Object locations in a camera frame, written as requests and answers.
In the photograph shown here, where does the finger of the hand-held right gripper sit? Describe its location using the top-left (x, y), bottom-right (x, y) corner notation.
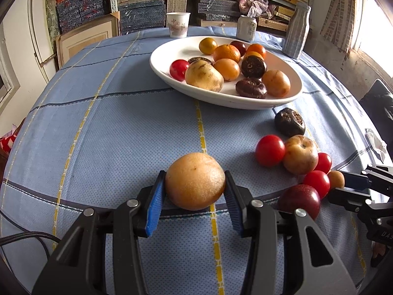
top-left (340, 165), bottom-right (393, 192)
top-left (328, 188), bottom-right (377, 213)

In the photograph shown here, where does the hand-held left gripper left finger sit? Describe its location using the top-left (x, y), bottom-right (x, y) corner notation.
top-left (31, 170), bottom-right (167, 295)

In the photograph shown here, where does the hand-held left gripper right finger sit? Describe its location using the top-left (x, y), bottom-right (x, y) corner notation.
top-left (224, 170), bottom-right (358, 295)

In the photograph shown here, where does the tiny orange kumquat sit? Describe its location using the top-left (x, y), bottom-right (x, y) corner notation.
top-left (327, 170), bottom-right (345, 190)

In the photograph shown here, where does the large golden passion fruit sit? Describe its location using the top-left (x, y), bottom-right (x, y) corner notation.
top-left (165, 153), bottom-right (226, 211)

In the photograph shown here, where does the yellow spotted pear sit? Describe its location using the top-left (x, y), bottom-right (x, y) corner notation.
top-left (185, 60), bottom-right (225, 93)

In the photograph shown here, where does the red tomato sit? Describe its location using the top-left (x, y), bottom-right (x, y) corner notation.
top-left (255, 134), bottom-right (286, 168)
top-left (169, 59), bottom-right (190, 81)
top-left (302, 170), bottom-right (331, 200)
top-left (315, 153), bottom-right (333, 174)

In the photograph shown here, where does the white oval plate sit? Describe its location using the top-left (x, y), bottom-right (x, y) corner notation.
top-left (149, 36), bottom-right (303, 110)

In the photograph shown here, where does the smooth orange tangerine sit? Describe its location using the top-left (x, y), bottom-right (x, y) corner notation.
top-left (246, 44), bottom-right (267, 60)

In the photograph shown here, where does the orange yellow tomato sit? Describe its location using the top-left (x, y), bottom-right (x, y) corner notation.
top-left (198, 37), bottom-right (218, 55)

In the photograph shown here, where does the person's right hand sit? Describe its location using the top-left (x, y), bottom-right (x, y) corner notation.
top-left (370, 241), bottom-right (388, 268)

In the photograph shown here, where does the crumpled white paper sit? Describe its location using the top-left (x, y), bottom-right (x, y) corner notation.
top-left (365, 127), bottom-right (388, 161)

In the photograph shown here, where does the red plum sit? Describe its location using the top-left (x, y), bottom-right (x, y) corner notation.
top-left (278, 184), bottom-right (321, 221)

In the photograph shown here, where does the brown spotted apple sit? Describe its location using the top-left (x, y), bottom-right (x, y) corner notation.
top-left (283, 134), bottom-right (319, 176)

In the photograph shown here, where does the blue checked tablecloth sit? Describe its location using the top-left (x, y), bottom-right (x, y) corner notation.
top-left (0, 26), bottom-right (384, 295)

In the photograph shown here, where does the yellow passion fruit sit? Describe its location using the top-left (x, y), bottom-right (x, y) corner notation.
top-left (262, 70), bottom-right (291, 98)

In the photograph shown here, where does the small orange round apricot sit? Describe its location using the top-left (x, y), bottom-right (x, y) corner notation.
top-left (213, 58), bottom-right (240, 82)

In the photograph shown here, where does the orange mandarin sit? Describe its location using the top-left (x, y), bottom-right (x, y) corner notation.
top-left (213, 44), bottom-right (241, 63)

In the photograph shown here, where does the dark purple plum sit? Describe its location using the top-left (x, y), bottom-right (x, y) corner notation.
top-left (230, 40), bottom-right (247, 56)

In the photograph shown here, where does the red patterned cloth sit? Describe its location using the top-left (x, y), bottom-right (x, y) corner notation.
top-left (0, 123), bottom-right (22, 160)

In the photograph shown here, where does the bright side window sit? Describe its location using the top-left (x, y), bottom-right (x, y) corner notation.
top-left (353, 0), bottom-right (393, 77)

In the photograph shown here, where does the silver metal bottle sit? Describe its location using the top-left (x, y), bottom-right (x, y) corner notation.
top-left (281, 1), bottom-right (311, 60)

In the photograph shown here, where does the white drink can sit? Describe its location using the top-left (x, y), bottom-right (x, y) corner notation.
top-left (236, 15), bottom-right (258, 41)

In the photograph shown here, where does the white paper cup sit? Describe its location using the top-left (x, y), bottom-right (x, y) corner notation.
top-left (166, 12), bottom-right (191, 39)

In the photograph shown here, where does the stack of blue patterned boxes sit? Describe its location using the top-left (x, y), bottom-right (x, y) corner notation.
top-left (57, 0), bottom-right (108, 34)
top-left (118, 0), bottom-right (166, 34)
top-left (198, 1), bottom-right (240, 20)

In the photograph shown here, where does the pink cloth bag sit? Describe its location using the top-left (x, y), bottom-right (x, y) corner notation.
top-left (236, 0), bottom-right (269, 17)

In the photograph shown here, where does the white metal shelving unit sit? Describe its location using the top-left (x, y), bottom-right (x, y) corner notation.
top-left (109, 0), bottom-right (317, 34)

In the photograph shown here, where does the green marbled panel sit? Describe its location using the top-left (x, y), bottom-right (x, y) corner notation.
top-left (45, 0), bottom-right (59, 40)

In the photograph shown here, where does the black cable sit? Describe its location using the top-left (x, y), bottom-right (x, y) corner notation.
top-left (0, 233), bottom-right (61, 252)

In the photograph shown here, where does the wooden picture frame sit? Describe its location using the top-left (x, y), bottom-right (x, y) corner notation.
top-left (55, 12), bottom-right (121, 68)

